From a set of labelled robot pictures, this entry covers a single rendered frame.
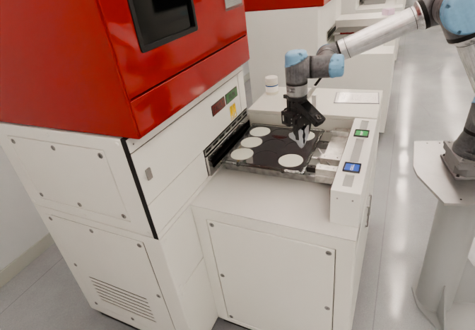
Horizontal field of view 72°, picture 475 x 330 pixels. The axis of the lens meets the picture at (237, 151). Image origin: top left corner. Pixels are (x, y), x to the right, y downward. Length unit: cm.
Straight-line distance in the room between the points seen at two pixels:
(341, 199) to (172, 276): 69
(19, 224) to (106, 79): 186
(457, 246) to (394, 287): 52
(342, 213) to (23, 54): 109
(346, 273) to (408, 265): 101
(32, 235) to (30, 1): 196
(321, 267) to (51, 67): 108
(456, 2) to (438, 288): 129
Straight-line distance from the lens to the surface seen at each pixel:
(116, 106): 96
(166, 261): 129
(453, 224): 164
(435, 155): 161
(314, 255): 122
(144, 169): 107
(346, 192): 109
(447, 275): 185
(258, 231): 124
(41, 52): 110
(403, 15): 126
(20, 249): 273
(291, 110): 122
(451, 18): 111
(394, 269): 218
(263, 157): 138
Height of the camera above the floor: 162
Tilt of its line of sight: 30 degrees down
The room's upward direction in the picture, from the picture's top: 8 degrees counter-clockwise
